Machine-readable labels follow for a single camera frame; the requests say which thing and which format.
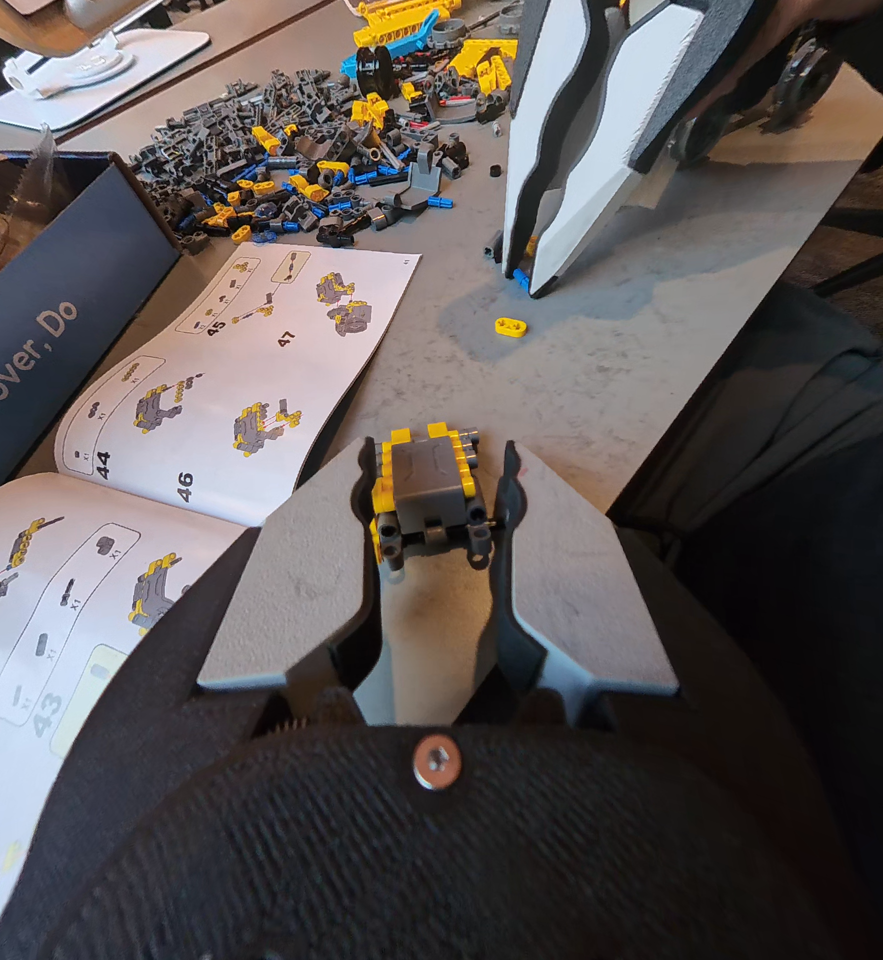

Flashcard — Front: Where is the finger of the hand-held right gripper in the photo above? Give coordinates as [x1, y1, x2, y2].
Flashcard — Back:
[501, 0, 615, 282]
[529, 9, 705, 299]

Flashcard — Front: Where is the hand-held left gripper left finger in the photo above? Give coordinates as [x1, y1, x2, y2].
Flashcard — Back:
[196, 436, 383, 706]

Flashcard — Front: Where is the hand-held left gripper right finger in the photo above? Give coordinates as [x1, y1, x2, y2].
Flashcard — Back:
[494, 440, 680, 725]

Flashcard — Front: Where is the yellow grey toy brick assembly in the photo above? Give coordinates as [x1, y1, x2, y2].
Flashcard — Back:
[370, 422, 499, 573]

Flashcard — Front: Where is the pile of toy parts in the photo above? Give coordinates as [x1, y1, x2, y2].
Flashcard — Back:
[128, 0, 521, 252]

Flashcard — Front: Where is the person's right forearm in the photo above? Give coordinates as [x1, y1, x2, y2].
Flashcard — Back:
[771, 0, 883, 99]

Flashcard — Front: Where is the yellow black toy vehicle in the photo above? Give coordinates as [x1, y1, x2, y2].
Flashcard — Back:
[666, 30, 844, 162]

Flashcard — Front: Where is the light blue toy tool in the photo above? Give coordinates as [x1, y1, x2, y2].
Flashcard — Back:
[338, 15, 443, 84]

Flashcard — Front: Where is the open instruction booklet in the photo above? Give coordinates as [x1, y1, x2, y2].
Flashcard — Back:
[0, 243, 422, 960]

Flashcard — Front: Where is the dark blue cardboard box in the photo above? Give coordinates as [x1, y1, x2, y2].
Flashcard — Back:
[0, 153, 184, 511]

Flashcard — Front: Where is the white flat stand base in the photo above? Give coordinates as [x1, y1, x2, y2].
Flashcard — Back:
[0, 30, 212, 125]

